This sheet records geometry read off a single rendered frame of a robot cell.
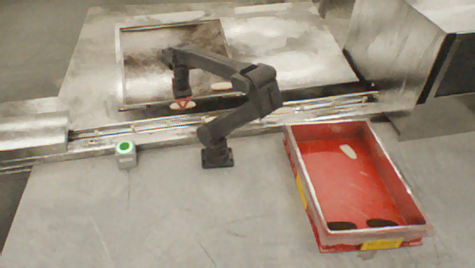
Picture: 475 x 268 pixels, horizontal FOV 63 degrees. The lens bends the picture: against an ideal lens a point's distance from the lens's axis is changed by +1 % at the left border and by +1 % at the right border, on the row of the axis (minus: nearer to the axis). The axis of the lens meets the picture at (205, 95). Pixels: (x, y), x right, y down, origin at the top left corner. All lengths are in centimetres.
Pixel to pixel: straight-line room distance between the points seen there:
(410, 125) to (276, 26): 78
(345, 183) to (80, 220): 90
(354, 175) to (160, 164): 70
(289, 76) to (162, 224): 86
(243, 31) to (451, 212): 113
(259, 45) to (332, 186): 77
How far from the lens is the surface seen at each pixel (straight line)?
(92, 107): 175
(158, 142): 148
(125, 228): 132
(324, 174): 147
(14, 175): 163
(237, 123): 119
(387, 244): 133
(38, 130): 156
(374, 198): 146
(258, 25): 198
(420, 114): 163
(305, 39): 196
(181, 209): 133
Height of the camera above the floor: 192
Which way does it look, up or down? 39 degrees down
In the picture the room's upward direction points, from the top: straight up
